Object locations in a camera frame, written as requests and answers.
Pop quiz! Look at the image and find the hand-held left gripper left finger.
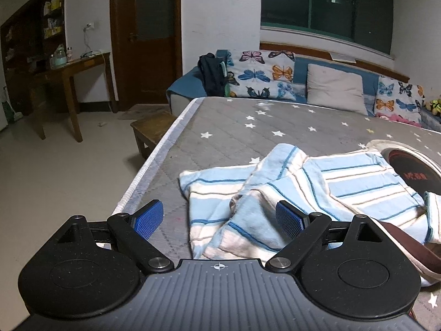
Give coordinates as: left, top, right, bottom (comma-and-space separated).
57, 199, 174, 273

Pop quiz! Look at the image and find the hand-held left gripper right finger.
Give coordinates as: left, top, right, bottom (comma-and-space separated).
265, 200, 386, 272

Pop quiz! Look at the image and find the blue white striped garment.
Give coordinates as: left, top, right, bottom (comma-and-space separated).
178, 143, 441, 261

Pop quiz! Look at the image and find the low wooden stool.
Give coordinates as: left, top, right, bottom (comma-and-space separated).
130, 110, 178, 161

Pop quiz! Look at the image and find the grey door mat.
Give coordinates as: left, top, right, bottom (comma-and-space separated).
119, 105, 169, 119

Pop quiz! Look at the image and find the brown cloth with white trim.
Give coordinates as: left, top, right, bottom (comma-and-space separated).
374, 221, 441, 287

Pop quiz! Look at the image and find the round black heater plate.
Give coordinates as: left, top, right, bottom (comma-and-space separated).
366, 139, 441, 195

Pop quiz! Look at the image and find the plain grey pillow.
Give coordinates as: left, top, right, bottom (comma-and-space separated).
306, 63, 369, 116

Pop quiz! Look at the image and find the butterfly print pillow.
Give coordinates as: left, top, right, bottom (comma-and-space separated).
375, 76, 425, 118
225, 50, 297, 101

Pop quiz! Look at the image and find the pink plush toy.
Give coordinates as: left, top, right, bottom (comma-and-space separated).
375, 112, 423, 128

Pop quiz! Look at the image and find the blue sofa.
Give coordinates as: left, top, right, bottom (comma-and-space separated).
166, 50, 424, 118

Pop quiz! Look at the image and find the dark jacket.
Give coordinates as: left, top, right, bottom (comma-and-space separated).
197, 53, 228, 96

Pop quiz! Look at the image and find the brown wooden door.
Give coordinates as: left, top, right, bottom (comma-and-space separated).
109, 0, 183, 111

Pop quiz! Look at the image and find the white paper sheet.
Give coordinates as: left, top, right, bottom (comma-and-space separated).
329, 52, 356, 63

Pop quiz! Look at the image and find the wooden side desk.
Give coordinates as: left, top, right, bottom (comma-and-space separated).
29, 52, 118, 143

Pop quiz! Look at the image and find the wooden window ledge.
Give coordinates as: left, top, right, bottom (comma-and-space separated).
259, 41, 410, 83

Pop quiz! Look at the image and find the pale green jar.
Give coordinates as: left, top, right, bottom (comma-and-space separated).
50, 44, 68, 69

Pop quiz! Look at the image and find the green framed window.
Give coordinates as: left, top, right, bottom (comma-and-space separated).
260, 0, 395, 56

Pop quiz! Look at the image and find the dark wooden shelf cabinet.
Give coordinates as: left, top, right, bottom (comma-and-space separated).
0, 0, 66, 118

